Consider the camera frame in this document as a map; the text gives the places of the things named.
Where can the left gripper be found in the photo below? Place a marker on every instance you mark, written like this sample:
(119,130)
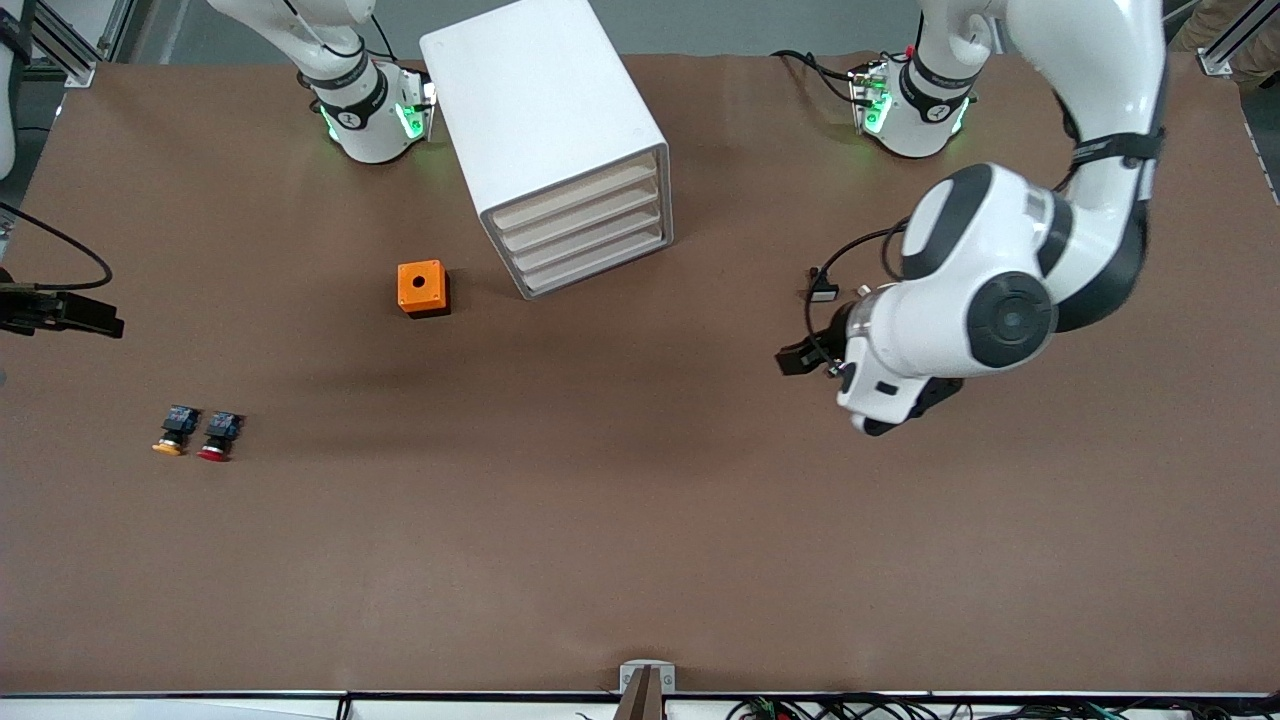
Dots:
(833,335)

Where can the red capped push button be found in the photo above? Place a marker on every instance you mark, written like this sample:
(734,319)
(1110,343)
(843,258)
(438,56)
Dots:
(215,450)

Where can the white pull-out drawer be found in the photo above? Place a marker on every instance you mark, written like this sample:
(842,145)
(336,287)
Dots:
(580,217)

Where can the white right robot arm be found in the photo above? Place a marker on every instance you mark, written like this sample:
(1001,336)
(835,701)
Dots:
(365,120)

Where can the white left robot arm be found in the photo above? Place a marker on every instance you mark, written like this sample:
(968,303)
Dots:
(1090,80)

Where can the white square push button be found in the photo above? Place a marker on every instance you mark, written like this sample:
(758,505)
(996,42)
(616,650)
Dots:
(824,294)

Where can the yellow capped push button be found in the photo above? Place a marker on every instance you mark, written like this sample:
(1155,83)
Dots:
(170,445)

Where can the white drawer cabinet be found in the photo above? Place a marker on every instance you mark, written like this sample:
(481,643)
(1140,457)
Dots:
(540,100)

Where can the orange box with hole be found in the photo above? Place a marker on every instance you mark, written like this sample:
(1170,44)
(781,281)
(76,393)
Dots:
(420,285)

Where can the tan clothed person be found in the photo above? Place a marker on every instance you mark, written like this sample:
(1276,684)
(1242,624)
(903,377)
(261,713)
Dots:
(1205,20)

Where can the aluminium frame post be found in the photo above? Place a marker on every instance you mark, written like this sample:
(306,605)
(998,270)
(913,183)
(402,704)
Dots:
(78,72)
(1214,63)

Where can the grey metal table bracket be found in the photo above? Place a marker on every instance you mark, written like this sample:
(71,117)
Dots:
(665,678)

